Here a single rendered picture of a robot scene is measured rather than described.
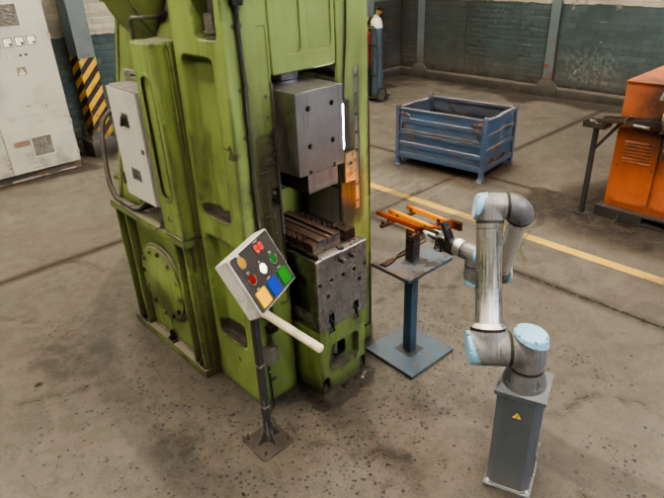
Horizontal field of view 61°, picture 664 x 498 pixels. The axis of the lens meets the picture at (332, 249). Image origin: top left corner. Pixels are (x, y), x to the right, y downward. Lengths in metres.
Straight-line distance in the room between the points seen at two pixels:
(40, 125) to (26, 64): 0.70
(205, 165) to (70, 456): 1.71
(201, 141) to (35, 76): 4.82
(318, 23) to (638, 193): 3.77
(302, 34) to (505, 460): 2.20
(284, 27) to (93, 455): 2.39
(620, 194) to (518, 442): 3.52
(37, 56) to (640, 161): 6.45
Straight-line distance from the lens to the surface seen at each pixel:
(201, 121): 2.94
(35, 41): 7.61
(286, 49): 2.76
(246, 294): 2.42
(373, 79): 10.11
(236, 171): 2.67
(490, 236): 2.45
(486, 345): 2.49
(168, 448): 3.33
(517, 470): 2.94
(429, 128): 6.66
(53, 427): 3.70
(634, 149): 5.72
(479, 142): 6.37
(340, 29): 2.97
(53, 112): 7.74
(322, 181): 2.84
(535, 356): 2.53
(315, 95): 2.70
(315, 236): 2.99
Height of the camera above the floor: 2.32
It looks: 28 degrees down
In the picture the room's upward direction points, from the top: 2 degrees counter-clockwise
